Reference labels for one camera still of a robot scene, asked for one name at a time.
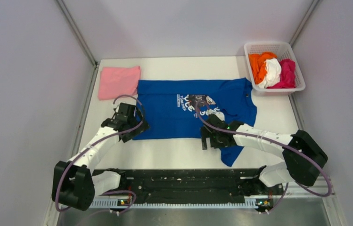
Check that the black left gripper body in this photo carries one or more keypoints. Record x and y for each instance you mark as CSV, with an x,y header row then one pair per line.
x,y
133,122

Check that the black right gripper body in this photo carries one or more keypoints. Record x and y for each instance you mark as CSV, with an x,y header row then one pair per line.
x,y
216,142

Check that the blue t shirt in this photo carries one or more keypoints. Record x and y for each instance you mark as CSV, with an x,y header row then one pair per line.
x,y
172,107

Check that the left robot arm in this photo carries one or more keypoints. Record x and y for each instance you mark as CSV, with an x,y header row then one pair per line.
x,y
74,183

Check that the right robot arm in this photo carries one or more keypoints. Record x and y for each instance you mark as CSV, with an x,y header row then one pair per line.
x,y
302,158

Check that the folded pink t shirt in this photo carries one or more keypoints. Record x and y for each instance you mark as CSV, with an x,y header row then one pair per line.
x,y
116,81

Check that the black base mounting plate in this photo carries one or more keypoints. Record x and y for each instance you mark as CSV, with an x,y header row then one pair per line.
x,y
193,186

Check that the orange t shirt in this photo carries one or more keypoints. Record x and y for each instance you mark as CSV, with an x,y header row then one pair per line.
x,y
257,63

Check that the white plastic basket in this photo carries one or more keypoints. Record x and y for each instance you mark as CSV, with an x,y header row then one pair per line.
x,y
284,51

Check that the white t shirt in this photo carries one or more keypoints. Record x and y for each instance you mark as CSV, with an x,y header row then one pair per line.
x,y
269,74

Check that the magenta t shirt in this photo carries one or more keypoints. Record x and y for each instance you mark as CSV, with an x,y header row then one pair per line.
x,y
287,76

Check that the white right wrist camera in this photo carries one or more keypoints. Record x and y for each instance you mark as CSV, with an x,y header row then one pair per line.
x,y
220,115

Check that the white slotted cable duct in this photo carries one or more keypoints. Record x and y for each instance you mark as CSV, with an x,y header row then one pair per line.
x,y
115,203

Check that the left corner metal post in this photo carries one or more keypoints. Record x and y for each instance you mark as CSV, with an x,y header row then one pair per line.
x,y
76,31

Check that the corner metal post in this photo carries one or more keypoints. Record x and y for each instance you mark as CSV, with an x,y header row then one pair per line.
x,y
311,9
76,31

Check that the right corner metal post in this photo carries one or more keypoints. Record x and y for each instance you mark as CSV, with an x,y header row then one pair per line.
x,y
311,9

